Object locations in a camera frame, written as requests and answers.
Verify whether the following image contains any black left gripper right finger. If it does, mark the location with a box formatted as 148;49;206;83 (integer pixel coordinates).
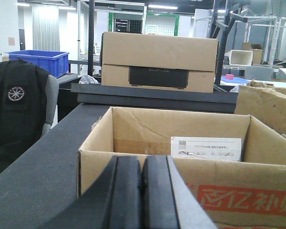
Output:
142;156;217;229

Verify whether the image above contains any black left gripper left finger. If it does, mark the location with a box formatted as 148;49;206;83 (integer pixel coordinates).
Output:
41;156;142;229

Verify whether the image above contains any large cardboard box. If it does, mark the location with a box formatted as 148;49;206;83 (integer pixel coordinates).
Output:
232;81;286;137

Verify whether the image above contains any black flat tray stack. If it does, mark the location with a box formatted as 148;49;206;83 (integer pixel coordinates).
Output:
71;83;238;114

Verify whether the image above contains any white paper label sheet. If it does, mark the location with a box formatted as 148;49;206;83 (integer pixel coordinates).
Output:
171;136;242;161

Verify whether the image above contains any open cardboard box red print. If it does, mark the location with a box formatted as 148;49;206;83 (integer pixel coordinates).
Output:
78;107;286;229

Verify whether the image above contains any grey office chair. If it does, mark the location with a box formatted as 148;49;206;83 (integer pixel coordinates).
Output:
41;74;59;137

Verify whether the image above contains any small pink box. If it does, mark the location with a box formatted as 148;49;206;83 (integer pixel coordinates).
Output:
225;73;234;80

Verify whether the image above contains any closed cardboard box black print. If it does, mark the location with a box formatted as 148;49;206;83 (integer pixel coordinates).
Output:
100;32;218;93

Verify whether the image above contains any black jacket with emblem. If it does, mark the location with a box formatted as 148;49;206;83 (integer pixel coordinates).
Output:
0;60;50;173

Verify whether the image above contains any blue plastic crate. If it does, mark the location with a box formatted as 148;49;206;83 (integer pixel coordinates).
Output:
1;50;69;78

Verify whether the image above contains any white square bin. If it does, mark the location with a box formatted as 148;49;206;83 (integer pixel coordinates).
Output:
229;50;253;66

